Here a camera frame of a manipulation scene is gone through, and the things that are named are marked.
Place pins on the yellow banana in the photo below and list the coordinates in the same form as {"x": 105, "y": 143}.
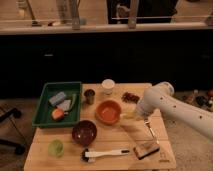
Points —
{"x": 128, "y": 116}

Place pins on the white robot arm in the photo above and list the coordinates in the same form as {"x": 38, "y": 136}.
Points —
{"x": 160, "y": 96}

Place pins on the white paper cup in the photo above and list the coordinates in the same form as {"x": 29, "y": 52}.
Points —
{"x": 108, "y": 85}

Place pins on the small metal cup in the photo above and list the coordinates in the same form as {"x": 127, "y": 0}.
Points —
{"x": 89, "y": 96}

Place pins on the green translucent cup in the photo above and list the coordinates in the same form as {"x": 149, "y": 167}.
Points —
{"x": 55, "y": 148}

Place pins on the dark grape bunch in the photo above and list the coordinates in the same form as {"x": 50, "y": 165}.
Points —
{"x": 130, "y": 98}

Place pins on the orange bowl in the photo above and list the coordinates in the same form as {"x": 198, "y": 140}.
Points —
{"x": 108, "y": 112}

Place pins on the green toy vegetable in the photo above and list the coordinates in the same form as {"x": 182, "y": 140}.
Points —
{"x": 74, "y": 97}

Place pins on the grey cloth piece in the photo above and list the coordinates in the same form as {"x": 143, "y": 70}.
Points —
{"x": 65, "y": 105}

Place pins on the dark maroon bowl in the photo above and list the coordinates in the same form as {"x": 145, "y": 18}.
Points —
{"x": 84, "y": 132}

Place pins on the metal fork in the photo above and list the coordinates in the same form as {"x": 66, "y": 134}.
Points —
{"x": 147, "y": 123}

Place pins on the blue grey sponge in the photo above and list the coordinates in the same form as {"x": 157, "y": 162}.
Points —
{"x": 57, "y": 99}

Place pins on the orange toy fruit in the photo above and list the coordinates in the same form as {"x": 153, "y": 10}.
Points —
{"x": 57, "y": 114}

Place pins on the green plastic tray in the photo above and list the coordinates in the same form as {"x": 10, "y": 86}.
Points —
{"x": 43, "y": 117}

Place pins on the black office chair base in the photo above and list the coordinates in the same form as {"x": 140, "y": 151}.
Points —
{"x": 13, "y": 137}

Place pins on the white handled dish brush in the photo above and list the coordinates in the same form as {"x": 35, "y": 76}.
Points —
{"x": 90, "y": 156}

